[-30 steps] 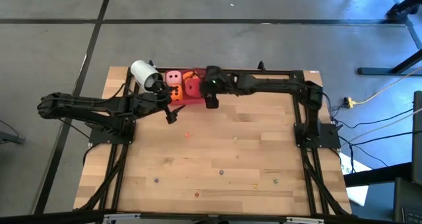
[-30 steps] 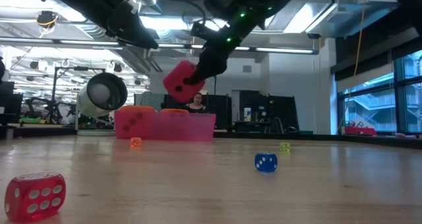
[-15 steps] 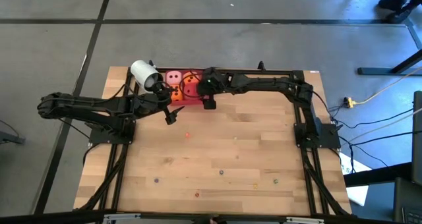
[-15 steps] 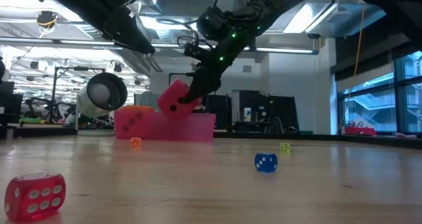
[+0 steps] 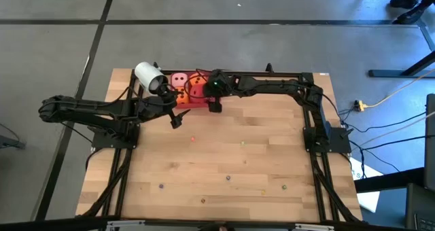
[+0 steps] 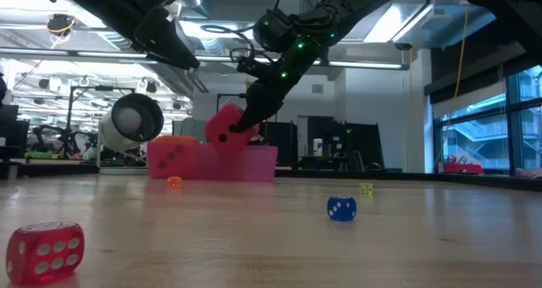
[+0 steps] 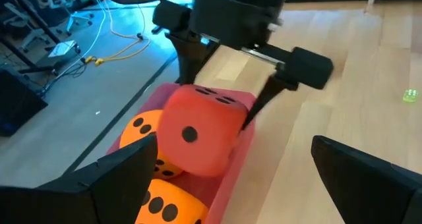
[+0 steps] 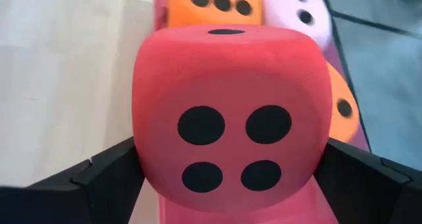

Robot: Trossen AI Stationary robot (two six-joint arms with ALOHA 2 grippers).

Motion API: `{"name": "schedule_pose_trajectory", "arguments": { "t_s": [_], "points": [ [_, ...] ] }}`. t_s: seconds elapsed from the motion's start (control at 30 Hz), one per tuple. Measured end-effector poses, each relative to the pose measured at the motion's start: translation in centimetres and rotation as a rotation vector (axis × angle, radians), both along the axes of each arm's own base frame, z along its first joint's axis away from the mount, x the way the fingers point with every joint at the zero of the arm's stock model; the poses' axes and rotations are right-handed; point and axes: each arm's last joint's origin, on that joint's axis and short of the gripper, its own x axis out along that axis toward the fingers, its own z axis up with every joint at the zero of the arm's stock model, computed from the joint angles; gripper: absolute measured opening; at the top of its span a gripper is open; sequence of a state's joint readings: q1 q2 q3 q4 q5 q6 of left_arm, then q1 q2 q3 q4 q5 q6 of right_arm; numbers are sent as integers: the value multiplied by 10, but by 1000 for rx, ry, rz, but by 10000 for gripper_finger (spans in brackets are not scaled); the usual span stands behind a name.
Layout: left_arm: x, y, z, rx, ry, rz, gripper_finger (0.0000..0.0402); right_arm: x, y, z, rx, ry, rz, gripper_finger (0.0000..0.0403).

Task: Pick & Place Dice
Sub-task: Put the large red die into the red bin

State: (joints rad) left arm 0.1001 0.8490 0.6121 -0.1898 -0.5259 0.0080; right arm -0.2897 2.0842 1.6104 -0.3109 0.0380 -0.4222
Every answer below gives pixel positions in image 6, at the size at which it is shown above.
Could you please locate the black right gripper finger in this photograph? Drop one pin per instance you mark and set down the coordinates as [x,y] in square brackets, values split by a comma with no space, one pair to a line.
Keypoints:
[264,103]

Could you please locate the white cylindrical camera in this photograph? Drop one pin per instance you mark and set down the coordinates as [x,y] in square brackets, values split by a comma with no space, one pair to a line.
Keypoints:
[127,123]

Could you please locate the small red translucent die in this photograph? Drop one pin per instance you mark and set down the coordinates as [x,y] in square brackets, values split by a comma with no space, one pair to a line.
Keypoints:
[44,252]

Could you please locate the small blue die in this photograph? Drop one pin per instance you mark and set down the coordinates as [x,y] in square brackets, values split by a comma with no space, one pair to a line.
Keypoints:
[341,208]

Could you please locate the red foam die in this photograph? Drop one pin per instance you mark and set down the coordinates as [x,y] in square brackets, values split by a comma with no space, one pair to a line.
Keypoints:
[220,131]

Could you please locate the black monitor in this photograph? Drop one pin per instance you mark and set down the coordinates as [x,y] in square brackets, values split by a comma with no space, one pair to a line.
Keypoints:
[12,131]

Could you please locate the small orange translucent die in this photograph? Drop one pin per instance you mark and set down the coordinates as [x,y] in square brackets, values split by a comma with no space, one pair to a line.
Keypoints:
[174,182]

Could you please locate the red object by window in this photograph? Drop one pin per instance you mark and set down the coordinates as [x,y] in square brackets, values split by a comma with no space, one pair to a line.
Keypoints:
[461,168]

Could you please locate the pink translucent plastic bin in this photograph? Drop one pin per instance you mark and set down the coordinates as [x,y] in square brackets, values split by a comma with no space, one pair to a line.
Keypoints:
[254,165]

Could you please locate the black partition cabinets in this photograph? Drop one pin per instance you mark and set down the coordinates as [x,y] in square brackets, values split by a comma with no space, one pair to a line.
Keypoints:
[360,144]

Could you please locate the black aluminium table frame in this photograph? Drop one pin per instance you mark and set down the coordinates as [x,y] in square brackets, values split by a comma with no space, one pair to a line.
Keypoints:
[381,174]

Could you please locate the small yellow-green die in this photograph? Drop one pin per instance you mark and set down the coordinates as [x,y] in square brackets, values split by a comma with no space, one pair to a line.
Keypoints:
[366,189]

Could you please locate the green object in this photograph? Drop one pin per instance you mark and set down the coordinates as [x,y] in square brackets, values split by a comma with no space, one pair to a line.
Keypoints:
[40,155]

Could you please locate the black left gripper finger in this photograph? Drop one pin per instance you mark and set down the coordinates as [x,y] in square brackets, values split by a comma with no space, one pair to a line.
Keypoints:
[163,42]

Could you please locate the orange foam die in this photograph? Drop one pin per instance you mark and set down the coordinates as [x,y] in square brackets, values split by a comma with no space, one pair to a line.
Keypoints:
[175,139]

